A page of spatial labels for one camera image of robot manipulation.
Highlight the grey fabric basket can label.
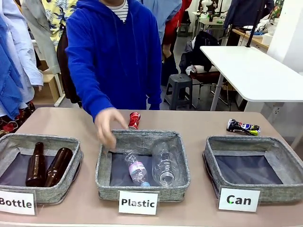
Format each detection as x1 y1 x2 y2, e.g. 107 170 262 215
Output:
203 135 303 204

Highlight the grey fabric basket bottle label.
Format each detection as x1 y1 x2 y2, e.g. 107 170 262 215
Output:
0 133 84 204

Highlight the brown glass bottle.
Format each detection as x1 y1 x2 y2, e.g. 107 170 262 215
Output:
44 147 73 188
25 141 47 187

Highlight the white sign reading Bottle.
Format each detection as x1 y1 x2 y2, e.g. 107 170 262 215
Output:
0 189 38 216

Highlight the crushed blue can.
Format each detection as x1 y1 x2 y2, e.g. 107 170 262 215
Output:
226 118 261 136

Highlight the bystander in dark navy jacket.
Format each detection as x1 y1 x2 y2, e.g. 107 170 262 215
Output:
223 0 275 31

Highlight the green potted plant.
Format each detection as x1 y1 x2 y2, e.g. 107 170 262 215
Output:
269 0 285 23

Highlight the grey plastic stool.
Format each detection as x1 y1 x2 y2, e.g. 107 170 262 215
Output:
164 73 194 111

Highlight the light wooden shelf unit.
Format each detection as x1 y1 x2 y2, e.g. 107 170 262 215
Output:
33 68 65 107

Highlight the chair with black jacket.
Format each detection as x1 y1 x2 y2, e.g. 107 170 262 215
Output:
179 30 229 106

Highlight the bystander in red jacket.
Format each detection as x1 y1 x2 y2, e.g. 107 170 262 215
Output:
160 9 181 62

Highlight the white sign reading Plastic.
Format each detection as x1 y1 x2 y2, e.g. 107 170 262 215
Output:
118 190 159 216

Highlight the crushed red can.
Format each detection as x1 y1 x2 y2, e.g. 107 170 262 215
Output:
128 112 142 130

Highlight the person's right hand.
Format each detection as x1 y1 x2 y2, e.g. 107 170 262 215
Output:
94 107 130 152

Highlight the person's right forearm blue sleeve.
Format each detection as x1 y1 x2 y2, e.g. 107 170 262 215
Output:
79 73 116 120

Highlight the white side table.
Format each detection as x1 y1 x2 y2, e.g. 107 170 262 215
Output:
200 46 303 149

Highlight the person's left forearm blue sleeve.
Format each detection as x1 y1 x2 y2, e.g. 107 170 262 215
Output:
145 70 163 111

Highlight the grey fabric basket plastic label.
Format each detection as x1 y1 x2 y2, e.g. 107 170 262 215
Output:
95 129 191 202

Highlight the bystander in light blue shirt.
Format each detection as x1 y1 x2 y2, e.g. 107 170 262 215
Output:
0 0 45 135

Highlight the wooden workbench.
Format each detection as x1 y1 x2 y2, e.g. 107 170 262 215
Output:
232 28 270 50

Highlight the white sign reading Can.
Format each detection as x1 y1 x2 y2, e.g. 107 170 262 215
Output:
218 186 261 213

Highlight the large clear plastic bottle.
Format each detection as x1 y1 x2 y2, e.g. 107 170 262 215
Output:
151 141 182 187

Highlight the person in blue hoodie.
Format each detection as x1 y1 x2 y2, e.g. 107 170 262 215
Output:
65 0 163 119

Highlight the bystander in pale blue top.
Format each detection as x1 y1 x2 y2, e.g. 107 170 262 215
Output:
142 0 183 47

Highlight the small pink label plastic bottle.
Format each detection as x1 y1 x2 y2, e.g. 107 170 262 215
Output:
123 151 152 187

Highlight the bystander in yellow floral shirt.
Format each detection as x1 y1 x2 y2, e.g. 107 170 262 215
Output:
21 0 82 106

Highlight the black vertical pole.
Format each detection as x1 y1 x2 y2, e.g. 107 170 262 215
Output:
246 0 258 48

